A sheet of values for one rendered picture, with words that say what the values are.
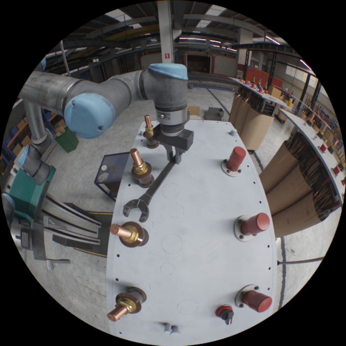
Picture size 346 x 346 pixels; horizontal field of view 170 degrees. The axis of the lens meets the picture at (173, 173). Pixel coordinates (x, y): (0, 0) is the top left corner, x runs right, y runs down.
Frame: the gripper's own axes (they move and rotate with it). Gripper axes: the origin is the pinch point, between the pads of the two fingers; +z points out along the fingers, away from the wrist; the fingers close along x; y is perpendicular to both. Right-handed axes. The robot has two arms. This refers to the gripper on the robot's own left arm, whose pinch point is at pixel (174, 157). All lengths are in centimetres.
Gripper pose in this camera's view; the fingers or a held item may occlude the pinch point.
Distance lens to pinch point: 46.8
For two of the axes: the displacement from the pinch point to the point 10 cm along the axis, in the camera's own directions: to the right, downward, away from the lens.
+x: 8.6, 3.9, -3.2
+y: -5.0, 7.2, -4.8
